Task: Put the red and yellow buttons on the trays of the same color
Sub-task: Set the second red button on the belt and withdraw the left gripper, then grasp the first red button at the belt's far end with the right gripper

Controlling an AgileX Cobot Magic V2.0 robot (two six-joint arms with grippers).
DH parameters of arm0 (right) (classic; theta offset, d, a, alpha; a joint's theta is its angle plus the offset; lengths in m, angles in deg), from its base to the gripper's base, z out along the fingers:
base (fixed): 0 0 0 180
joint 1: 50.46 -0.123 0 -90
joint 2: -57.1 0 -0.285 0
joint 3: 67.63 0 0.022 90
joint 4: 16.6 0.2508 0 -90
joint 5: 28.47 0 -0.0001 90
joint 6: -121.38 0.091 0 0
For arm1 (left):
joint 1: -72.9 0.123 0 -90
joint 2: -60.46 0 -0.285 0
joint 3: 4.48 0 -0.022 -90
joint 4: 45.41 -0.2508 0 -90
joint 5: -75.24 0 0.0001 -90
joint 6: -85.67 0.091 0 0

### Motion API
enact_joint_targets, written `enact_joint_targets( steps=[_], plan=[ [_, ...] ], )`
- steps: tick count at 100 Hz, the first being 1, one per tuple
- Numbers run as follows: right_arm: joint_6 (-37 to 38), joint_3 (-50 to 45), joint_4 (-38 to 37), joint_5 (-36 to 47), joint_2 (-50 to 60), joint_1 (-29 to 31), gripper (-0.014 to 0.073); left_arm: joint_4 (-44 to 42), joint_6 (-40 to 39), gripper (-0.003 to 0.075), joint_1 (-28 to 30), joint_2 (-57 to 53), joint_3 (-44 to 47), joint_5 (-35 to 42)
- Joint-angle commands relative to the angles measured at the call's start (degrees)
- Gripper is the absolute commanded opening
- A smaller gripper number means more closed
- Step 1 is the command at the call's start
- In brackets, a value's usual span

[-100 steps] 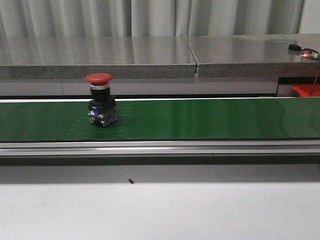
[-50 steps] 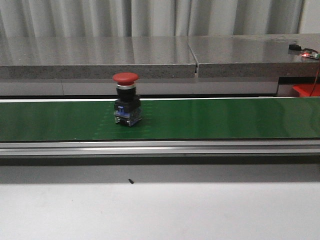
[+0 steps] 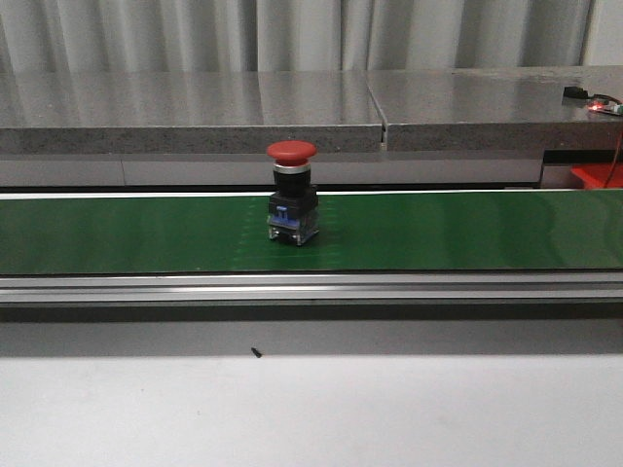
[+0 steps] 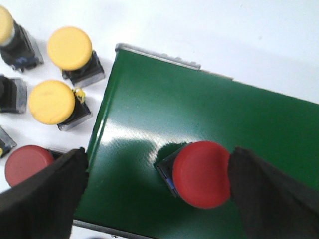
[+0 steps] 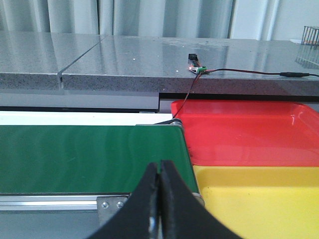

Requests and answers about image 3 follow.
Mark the red push button switch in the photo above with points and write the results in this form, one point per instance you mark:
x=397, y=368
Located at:
x=293, y=208

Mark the grey stone counter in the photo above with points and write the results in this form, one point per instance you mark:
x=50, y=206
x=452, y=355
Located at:
x=373, y=130

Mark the green conveyor belt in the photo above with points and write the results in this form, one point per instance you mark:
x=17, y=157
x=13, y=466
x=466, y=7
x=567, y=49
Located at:
x=206, y=248

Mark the red plastic tray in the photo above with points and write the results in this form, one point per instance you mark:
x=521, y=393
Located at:
x=598, y=175

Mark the small green circuit board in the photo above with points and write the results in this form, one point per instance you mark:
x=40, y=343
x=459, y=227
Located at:
x=596, y=102

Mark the white curtain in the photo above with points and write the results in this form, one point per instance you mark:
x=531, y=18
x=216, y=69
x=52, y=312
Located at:
x=131, y=36

